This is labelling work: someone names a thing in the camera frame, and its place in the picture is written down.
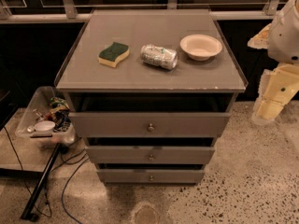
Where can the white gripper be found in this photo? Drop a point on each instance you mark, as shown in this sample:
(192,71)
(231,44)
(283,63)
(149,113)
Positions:
(285,37)

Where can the grey drawer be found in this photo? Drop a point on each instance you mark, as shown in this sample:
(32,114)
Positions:
(124,173)
(150,150)
(150,115)

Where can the black metal bar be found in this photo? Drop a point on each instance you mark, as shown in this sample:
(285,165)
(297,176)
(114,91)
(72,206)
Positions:
(27,213)

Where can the small white bowl in bin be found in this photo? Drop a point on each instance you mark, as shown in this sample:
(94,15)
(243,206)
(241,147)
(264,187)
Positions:
(44,126)

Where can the grey bottom drawer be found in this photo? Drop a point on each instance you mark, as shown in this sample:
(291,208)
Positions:
(124,173)

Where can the grey drawer cabinet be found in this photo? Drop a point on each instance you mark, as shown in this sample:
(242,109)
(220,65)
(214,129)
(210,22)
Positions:
(82,74)

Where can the metal railing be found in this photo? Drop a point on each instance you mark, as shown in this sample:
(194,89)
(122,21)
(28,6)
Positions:
(53,11)

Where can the clear plastic bin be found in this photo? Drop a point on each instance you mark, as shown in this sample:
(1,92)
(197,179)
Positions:
(47,104)

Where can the grey top drawer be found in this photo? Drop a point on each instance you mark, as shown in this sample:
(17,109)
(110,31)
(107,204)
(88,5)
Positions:
(150,115)

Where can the green yellow sponge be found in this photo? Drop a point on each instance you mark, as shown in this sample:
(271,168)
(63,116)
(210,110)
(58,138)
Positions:
(114,54)

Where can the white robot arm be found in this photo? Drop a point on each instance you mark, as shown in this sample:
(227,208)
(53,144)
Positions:
(281,40)

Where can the crushed silver can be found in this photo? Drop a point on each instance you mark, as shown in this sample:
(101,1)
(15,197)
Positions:
(159,56)

